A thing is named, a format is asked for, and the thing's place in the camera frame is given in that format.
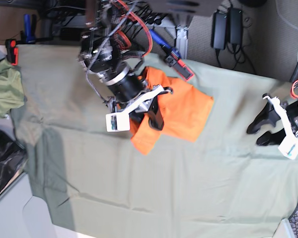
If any blue clamp at left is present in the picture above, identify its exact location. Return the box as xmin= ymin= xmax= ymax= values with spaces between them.
xmin=5 ymin=14 xmax=53 ymax=66

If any white cable on carpet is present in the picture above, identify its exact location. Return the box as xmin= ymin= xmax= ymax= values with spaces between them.
xmin=275 ymin=0 xmax=298 ymax=60

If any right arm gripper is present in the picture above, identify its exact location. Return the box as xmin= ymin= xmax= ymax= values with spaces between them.
xmin=99 ymin=66 xmax=173 ymax=131

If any aluminium frame post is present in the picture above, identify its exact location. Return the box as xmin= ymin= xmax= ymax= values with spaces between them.
xmin=172 ymin=13 xmax=192 ymax=59

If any green table cloth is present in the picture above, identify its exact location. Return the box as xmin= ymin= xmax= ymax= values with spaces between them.
xmin=11 ymin=45 xmax=298 ymax=238

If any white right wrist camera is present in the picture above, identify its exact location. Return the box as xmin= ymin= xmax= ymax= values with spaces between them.
xmin=105 ymin=112 xmax=130 ymax=132

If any black power brick pair right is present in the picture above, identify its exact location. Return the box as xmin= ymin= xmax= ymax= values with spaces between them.
xmin=227 ymin=7 xmax=243 ymax=45

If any blue clamp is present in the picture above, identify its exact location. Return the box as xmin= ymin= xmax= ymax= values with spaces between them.
xmin=149 ymin=29 xmax=194 ymax=81
xmin=5 ymin=14 xmax=53 ymax=66

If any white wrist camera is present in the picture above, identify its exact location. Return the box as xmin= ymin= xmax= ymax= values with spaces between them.
xmin=105 ymin=112 xmax=130 ymax=132
xmin=278 ymin=136 xmax=298 ymax=160

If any olive green garment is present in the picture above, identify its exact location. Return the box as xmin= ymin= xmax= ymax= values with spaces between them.
xmin=0 ymin=59 xmax=24 ymax=118

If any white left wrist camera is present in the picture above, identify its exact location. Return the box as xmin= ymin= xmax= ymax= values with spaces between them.
xmin=278 ymin=136 xmax=298 ymax=160

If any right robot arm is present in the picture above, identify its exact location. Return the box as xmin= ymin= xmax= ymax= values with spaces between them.
xmin=78 ymin=0 xmax=173 ymax=132

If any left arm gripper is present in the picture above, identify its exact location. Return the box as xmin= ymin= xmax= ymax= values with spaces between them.
xmin=246 ymin=94 xmax=298 ymax=146

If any orange T-shirt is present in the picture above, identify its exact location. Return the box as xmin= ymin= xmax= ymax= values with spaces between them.
xmin=130 ymin=66 xmax=214 ymax=155

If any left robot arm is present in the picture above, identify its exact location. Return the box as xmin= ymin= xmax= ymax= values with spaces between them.
xmin=246 ymin=62 xmax=298 ymax=146

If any black power brick pair left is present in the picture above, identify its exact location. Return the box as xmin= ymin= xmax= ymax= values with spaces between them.
xmin=211 ymin=11 xmax=227 ymax=50

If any black power brick pair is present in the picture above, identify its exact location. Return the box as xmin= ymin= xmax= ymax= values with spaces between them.
xmin=227 ymin=7 xmax=243 ymax=45
xmin=211 ymin=11 xmax=227 ymax=50

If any blue clamp at centre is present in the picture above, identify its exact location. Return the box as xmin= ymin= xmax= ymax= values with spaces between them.
xmin=149 ymin=29 xmax=194 ymax=81

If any black plastic bag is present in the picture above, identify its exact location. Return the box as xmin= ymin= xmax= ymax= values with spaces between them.
xmin=0 ymin=130 xmax=27 ymax=192

